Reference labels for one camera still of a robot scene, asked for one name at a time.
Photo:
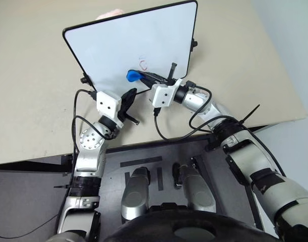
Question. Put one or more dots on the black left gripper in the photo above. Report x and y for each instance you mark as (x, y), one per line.
(124, 106)

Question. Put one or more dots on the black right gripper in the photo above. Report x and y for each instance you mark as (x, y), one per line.
(160, 80)

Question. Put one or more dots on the blue eraser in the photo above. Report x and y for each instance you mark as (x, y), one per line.
(131, 76)

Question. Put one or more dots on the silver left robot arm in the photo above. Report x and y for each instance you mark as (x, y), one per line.
(89, 156)

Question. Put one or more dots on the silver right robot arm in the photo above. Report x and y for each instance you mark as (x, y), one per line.
(244, 156)

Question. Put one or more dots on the black whiteboard stand knob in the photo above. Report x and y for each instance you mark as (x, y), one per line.
(85, 79)
(193, 45)

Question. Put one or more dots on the long black tape strip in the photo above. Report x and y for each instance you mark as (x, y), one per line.
(141, 161)

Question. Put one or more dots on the short black tape strip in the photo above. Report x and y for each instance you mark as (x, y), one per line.
(160, 179)

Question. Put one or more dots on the silver left robot leg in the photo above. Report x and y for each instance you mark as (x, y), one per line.
(135, 194)

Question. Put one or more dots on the silver robot leg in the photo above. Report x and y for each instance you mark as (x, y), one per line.
(197, 191)
(135, 194)

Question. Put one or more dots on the black zip tie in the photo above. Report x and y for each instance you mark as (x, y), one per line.
(249, 115)

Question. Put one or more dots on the silver right robot leg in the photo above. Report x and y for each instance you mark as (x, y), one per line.
(197, 191)

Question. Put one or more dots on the dark rounded robot torso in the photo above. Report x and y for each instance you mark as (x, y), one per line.
(189, 227)

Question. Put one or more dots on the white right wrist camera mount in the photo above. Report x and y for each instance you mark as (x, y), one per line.
(163, 94)

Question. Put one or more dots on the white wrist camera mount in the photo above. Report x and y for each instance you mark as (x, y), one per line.
(108, 104)
(163, 94)

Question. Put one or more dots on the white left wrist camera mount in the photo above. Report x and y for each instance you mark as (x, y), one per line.
(108, 104)

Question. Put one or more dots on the white board with black frame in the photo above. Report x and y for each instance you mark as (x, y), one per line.
(123, 43)

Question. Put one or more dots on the black table edge bracket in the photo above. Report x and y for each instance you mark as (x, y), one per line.
(67, 165)

